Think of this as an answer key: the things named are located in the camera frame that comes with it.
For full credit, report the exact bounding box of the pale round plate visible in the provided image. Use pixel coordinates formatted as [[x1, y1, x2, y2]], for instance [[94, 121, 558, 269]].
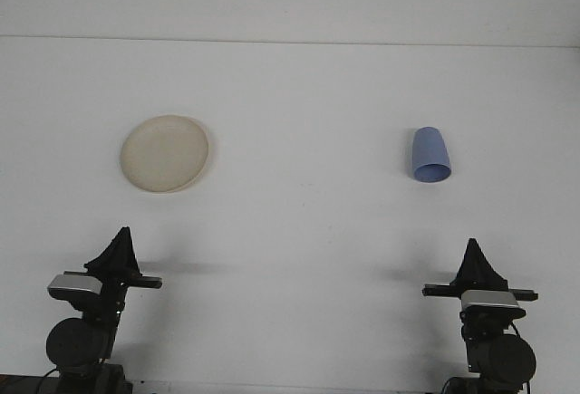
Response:
[[119, 114, 214, 195]]

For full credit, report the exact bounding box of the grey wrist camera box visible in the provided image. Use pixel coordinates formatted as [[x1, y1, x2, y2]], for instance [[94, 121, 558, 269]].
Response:
[[459, 289, 521, 312], [47, 274, 102, 301]]

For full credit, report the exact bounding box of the pale blue cup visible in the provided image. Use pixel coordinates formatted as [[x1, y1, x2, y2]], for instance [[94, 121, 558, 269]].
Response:
[[411, 126, 452, 185]]

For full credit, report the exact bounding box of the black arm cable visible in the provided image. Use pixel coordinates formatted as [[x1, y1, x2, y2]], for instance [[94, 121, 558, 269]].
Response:
[[37, 368, 63, 394]]

